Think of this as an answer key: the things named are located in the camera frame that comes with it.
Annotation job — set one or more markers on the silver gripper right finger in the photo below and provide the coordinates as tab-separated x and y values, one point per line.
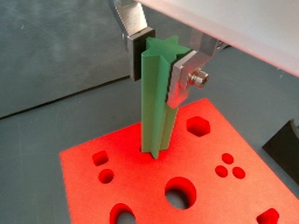
187	69

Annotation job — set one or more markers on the green star-shaped peg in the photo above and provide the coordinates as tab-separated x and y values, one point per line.
158	115

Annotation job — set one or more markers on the red shape-sorter board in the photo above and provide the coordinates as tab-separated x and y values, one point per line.
207	180

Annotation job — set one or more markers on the grey bin wall panel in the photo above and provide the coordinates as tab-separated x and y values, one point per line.
60	47

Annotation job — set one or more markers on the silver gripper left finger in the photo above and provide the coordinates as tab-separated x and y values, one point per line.
131	19

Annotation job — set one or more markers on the black bracket block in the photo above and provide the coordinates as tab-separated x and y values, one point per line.
282	147

